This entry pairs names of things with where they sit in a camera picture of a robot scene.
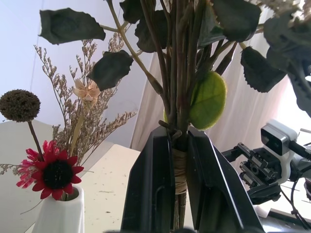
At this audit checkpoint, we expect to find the red sunflower dried bouquet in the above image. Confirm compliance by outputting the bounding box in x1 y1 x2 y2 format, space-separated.
0 38 138 215

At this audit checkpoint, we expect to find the white curtain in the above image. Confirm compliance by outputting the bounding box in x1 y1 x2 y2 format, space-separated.
130 4 311 170

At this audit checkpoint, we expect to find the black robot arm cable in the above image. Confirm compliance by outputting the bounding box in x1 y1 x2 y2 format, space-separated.
279 179 311 229

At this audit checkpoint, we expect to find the green leafy flower bouquet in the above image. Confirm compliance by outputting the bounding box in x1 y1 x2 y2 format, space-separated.
38 0 311 231

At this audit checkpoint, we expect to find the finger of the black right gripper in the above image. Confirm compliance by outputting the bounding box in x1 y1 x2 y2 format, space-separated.
221 142 254 163
246 182 283 205

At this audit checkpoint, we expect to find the white ceramic vase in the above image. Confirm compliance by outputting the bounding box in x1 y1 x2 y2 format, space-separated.
31 185 86 233

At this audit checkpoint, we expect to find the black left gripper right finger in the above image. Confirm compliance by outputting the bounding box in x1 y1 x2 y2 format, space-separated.
186 125 265 232

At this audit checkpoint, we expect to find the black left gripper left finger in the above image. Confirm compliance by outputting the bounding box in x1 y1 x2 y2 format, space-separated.
120 125 176 232

